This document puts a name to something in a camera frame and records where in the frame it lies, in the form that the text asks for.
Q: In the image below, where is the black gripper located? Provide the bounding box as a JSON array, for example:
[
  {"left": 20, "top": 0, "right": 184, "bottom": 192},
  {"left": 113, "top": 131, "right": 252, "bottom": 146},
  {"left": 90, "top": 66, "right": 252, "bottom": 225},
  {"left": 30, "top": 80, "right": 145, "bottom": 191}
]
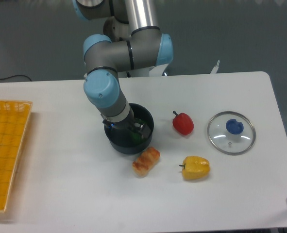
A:
[{"left": 102, "top": 116, "right": 151, "bottom": 139}]

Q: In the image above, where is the green toy pepper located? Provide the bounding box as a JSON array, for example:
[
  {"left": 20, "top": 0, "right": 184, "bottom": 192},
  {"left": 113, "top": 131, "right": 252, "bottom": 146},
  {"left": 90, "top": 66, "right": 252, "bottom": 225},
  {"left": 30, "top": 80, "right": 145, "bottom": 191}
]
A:
[{"left": 130, "top": 117, "right": 145, "bottom": 144}]

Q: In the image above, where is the grilled toy meat piece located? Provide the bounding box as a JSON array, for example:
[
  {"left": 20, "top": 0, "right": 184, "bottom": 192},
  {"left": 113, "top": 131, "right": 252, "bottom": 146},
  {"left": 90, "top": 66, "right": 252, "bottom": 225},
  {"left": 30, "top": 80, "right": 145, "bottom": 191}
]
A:
[{"left": 132, "top": 147, "right": 160, "bottom": 177}]

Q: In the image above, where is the dark blue cooking pot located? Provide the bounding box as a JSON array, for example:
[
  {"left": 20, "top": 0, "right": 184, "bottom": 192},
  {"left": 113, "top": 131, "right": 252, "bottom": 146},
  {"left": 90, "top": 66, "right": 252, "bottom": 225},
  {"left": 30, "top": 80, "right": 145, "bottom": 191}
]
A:
[{"left": 109, "top": 103, "right": 154, "bottom": 154}]

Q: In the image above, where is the yellow woven basket tray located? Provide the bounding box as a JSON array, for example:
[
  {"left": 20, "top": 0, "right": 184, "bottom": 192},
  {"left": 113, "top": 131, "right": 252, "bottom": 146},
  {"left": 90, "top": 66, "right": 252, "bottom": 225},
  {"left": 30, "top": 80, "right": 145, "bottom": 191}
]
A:
[{"left": 0, "top": 100, "right": 33, "bottom": 213}]

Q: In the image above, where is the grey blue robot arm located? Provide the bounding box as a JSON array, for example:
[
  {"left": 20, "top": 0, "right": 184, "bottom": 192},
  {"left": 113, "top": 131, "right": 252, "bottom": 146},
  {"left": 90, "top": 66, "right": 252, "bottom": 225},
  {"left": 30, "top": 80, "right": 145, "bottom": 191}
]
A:
[{"left": 72, "top": 0, "right": 173, "bottom": 139}]

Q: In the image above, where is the red toy bell pepper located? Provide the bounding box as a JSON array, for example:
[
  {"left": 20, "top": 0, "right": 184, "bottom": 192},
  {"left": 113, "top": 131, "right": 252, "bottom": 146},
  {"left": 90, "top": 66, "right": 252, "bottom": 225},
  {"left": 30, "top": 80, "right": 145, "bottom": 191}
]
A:
[{"left": 172, "top": 111, "right": 194, "bottom": 135}]

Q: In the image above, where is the black cable on floor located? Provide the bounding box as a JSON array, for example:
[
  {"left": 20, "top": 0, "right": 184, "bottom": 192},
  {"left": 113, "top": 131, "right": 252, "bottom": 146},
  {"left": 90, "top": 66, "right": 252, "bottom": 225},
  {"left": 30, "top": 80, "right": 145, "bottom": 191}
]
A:
[{"left": 0, "top": 74, "right": 33, "bottom": 82}]

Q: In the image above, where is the yellow toy bell pepper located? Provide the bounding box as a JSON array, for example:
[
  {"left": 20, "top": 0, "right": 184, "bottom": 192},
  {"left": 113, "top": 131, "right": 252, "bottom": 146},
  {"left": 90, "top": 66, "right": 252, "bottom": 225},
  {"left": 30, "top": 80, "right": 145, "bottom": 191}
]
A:
[{"left": 179, "top": 156, "right": 210, "bottom": 180}]

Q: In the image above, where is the glass lid with blue knob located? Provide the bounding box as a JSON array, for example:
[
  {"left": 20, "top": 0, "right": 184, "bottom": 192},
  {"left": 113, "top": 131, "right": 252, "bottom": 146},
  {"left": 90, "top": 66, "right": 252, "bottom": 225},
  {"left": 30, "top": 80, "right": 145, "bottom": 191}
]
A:
[{"left": 207, "top": 111, "right": 256, "bottom": 155}]

